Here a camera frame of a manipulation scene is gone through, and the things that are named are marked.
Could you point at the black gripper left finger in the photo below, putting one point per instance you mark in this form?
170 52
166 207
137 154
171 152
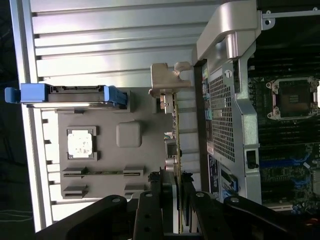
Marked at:
147 217

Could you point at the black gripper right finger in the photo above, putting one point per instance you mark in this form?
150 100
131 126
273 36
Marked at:
207 220

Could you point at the green RAM stick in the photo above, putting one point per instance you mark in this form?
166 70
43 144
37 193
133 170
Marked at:
105 172

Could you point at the grey parts rack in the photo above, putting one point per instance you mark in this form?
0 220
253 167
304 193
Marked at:
112 160

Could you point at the green motherboard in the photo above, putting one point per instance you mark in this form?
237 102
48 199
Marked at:
282 162

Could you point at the silver CPU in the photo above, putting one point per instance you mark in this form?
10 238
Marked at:
80 145

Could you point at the blue expansion slot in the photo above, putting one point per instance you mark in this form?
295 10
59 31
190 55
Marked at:
301 158

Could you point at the open black PC case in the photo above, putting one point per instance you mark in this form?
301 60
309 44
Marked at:
246 112

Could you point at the CPU socket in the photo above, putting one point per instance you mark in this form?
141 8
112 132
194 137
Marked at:
292 97

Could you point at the hard disk with blue carrier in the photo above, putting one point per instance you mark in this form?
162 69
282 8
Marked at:
32 92

